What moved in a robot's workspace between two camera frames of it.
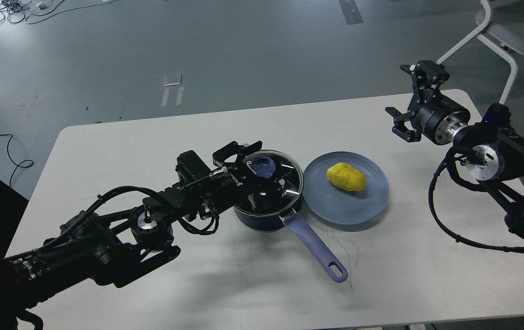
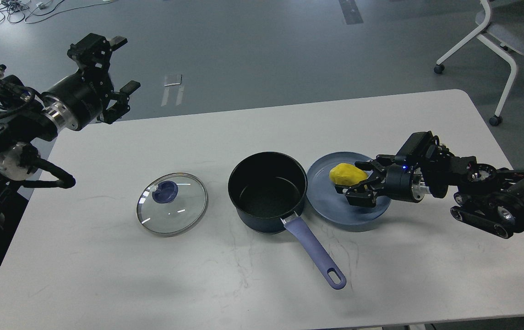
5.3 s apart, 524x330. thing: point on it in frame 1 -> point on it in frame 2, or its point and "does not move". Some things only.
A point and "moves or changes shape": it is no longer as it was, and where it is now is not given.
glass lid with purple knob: x=272 y=183 moves or changes shape
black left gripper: x=238 y=183 -> x=78 y=99
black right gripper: x=436 y=118 -> x=397 y=181
